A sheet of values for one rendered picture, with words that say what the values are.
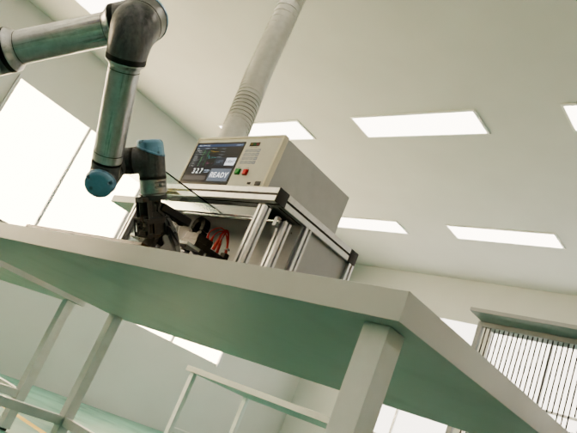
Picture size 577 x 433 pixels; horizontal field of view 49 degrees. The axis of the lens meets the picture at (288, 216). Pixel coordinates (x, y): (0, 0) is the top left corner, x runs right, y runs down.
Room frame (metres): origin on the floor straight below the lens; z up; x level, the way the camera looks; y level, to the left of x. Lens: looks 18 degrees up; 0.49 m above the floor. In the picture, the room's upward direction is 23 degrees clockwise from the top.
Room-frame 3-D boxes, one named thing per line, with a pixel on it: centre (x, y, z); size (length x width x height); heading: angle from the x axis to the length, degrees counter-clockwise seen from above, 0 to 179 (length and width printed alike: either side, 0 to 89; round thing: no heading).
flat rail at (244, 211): (1.94, 0.29, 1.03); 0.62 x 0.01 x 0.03; 43
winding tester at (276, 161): (2.08, 0.12, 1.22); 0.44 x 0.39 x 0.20; 43
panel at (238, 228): (2.05, 0.17, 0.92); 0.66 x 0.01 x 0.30; 43
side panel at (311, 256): (1.91, -0.16, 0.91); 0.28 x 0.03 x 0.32; 133
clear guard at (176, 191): (1.96, 0.43, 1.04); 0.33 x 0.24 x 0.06; 133
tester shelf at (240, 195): (2.09, 0.13, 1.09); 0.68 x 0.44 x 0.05; 43
